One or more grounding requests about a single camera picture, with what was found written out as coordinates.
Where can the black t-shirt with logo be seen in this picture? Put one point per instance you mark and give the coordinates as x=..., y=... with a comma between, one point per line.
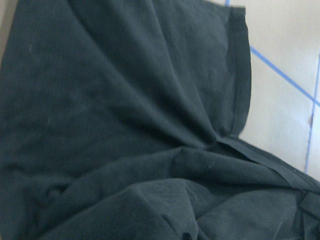
x=120, y=120

